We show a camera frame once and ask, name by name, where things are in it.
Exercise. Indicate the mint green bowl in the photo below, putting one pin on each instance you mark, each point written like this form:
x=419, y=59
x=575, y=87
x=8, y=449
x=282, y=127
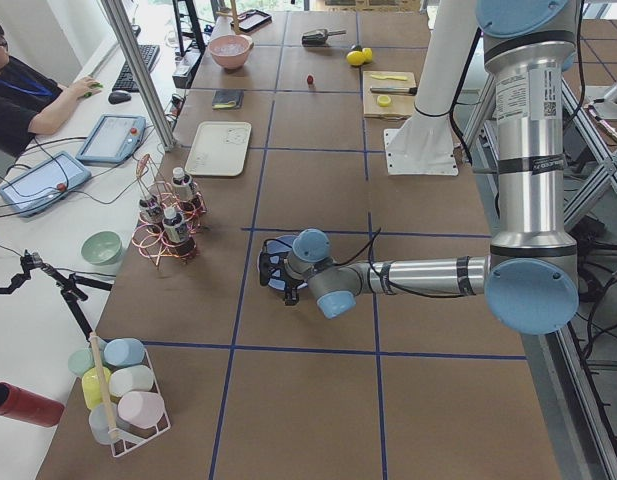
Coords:
x=102, y=248

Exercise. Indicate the white wire cup rack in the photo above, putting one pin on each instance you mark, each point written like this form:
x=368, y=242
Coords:
x=120, y=390

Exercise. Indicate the copper wire bottle rack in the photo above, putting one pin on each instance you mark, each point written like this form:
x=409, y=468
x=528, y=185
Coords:
x=150, y=240

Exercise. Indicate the black computer mouse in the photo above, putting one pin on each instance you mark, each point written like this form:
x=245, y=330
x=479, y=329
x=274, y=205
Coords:
x=119, y=96

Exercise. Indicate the large yellow lemon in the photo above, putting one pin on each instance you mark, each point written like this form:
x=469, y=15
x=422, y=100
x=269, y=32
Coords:
x=356, y=58

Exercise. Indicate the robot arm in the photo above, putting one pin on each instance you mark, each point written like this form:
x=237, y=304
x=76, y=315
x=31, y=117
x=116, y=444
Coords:
x=529, y=277

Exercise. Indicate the blue teach pendant far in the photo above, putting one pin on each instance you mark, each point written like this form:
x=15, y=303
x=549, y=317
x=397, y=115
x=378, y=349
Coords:
x=112, y=140

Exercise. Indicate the blue teach pendant near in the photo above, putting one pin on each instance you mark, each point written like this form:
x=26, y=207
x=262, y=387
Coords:
x=38, y=188

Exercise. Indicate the red cylinder bottle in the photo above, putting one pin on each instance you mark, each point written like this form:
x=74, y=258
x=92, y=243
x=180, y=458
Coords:
x=23, y=405

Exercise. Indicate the wooden cup stand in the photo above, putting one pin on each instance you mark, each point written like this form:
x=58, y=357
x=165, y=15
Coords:
x=226, y=22

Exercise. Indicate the dark drink bottle back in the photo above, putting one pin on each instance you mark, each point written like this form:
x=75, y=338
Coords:
x=151, y=210

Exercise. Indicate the seated person black shirt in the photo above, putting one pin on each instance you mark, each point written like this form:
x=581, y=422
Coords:
x=32, y=104

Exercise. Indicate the small yellow lemon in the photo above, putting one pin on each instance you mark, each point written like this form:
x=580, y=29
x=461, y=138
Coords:
x=368, y=54

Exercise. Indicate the grey folded cloth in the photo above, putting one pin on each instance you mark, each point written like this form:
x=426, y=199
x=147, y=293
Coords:
x=227, y=99

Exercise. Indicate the steel ice scoop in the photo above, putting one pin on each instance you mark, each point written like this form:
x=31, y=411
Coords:
x=319, y=37

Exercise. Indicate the dark drink bottle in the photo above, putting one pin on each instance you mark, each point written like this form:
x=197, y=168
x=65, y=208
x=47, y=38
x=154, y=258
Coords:
x=177, y=232
x=185, y=190
x=151, y=210

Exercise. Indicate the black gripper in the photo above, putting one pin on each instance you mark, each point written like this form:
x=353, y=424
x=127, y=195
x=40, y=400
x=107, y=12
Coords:
x=283, y=270

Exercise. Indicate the blue teach pendant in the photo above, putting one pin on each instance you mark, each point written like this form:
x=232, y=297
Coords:
x=112, y=140
x=38, y=188

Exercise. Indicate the dark drink bottle middle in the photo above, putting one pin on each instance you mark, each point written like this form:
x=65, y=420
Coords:
x=185, y=190

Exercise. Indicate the wooden cutting board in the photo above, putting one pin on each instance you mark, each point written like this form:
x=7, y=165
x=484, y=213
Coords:
x=402, y=105

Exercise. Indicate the blue round plate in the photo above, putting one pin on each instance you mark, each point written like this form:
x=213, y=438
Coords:
x=278, y=265

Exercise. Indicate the yellow plastic knife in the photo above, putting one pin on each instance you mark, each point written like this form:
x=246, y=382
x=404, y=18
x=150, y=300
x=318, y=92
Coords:
x=389, y=77

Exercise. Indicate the steel muddler rod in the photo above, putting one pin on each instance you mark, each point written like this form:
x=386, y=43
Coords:
x=411, y=91

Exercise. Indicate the cream bear print tray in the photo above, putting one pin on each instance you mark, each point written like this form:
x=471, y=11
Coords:
x=219, y=149

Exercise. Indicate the pink bowl of ice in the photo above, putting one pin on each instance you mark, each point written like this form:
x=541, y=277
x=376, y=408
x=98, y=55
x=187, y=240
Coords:
x=231, y=51

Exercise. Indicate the dark drink bottle front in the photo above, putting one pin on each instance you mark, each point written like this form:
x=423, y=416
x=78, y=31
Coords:
x=177, y=232

